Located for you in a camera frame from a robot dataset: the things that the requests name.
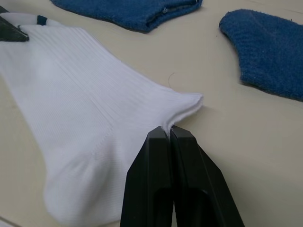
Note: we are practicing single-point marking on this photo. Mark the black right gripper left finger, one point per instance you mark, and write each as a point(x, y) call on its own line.
point(148, 189)

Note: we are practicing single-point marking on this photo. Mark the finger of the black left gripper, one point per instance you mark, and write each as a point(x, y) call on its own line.
point(9, 32)
point(2, 9)

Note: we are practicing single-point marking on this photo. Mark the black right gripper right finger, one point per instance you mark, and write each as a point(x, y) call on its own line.
point(201, 194)

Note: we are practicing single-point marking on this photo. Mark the white ribbed sock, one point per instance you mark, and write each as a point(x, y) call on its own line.
point(78, 99)

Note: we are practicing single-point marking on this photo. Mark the blue terry sock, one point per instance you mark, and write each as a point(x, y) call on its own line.
point(132, 11)
point(270, 52)

